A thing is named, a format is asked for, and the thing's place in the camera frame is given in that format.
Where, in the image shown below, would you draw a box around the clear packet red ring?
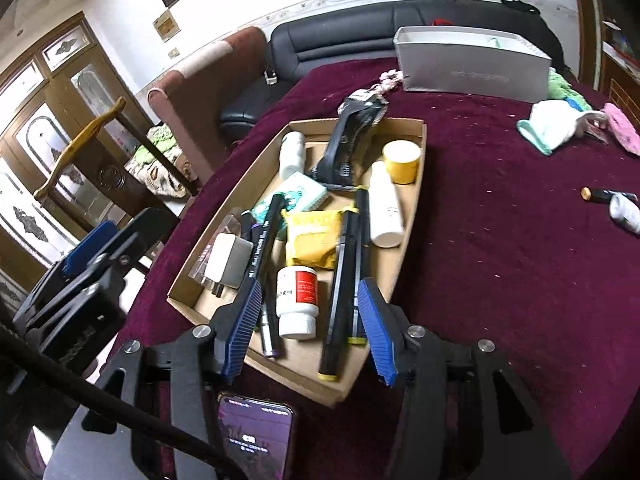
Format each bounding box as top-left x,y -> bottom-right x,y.
188,209 -> 246,286

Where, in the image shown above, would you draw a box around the black marker green cap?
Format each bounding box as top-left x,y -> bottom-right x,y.
252,219 -> 279,351

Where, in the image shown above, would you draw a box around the black marker yellow caps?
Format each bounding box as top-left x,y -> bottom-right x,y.
318,210 -> 359,382

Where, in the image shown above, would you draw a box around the teal cartoon tissue pack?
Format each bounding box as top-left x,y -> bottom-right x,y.
250,171 -> 329,223

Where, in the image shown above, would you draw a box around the white tube bottle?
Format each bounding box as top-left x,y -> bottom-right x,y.
279,130 -> 306,180

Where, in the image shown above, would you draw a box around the gold foil snack packet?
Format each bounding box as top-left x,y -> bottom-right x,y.
282,207 -> 359,270

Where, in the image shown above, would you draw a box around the white red-label pill bottle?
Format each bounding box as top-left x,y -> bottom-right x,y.
276,266 -> 319,340

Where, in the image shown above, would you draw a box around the black marker yellow cap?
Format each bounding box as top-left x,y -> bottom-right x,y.
348,188 -> 371,346

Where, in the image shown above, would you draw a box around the small white red-label bottle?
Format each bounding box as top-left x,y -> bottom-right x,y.
369,162 -> 404,248

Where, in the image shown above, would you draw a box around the black snack bag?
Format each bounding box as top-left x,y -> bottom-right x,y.
308,89 -> 388,190

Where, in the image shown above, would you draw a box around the yellow lidded cup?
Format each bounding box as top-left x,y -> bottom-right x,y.
382,140 -> 421,185

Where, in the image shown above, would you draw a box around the black marker white cap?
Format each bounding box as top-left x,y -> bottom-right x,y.
246,193 -> 285,280

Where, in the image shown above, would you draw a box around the black marker purple cap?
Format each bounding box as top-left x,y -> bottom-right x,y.
240,210 -> 283,359

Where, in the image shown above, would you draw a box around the wooden chair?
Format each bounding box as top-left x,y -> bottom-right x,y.
34,96 -> 198,223

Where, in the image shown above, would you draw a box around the maroon upholstered chair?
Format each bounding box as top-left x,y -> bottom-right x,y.
146,27 -> 267,183

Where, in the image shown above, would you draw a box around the black smartphone lit screen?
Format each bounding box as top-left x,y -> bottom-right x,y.
217,392 -> 296,480

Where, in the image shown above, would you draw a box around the brown cardboard tray box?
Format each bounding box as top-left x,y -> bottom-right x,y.
167,118 -> 426,408

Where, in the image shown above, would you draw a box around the black marker orange caps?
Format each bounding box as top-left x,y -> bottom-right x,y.
579,186 -> 639,204

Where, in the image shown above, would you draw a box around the white green-label bottle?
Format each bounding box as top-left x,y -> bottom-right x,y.
608,193 -> 640,235

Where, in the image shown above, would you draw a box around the white teal-cuff glove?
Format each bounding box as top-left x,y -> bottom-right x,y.
516,100 -> 608,156

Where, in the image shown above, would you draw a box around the pink floral cloth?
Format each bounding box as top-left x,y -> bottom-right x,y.
602,102 -> 640,156

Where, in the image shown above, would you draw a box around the green cloth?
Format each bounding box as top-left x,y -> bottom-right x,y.
548,67 -> 592,112

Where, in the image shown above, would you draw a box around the grey shoe box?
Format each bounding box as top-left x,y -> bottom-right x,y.
394,25 -> 551,103

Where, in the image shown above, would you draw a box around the wooden brick-pattern counter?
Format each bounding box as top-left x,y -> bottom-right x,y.
577,0 -> 639,126

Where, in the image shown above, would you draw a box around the black cable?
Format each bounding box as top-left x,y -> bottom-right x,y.
0,326 -> 246,480

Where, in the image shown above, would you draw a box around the small framed wall plaque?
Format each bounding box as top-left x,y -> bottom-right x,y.
153,9 -> 180,42

